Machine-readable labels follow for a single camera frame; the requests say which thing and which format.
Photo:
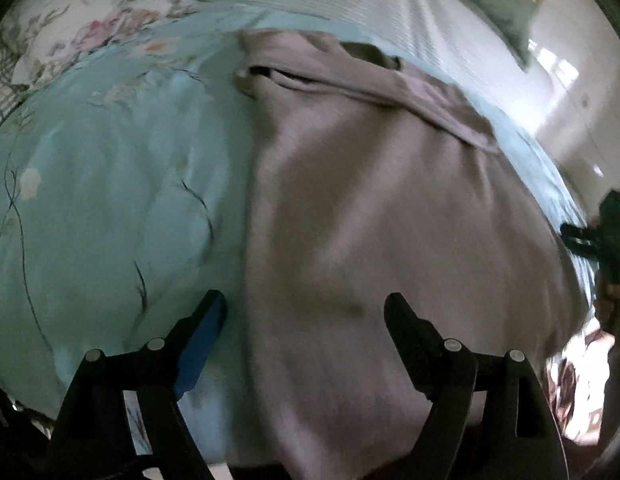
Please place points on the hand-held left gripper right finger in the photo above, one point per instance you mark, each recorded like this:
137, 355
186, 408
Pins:
405, 330

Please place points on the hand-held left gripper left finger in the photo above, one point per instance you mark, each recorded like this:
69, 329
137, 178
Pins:
202, 340

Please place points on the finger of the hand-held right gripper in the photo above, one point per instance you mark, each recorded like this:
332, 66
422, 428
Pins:
577, 242

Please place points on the mauve garment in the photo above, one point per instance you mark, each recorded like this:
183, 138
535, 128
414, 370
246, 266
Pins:
375, 240

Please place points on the person's right hand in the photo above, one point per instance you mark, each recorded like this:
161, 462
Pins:
612, 305

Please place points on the light blue floral quilt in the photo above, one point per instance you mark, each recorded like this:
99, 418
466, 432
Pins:
115, 200

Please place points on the checked green cloth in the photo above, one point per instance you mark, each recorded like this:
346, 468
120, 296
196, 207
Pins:
0, 85

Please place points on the white floral pillow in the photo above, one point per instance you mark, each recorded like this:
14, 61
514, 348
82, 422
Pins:
90, 15

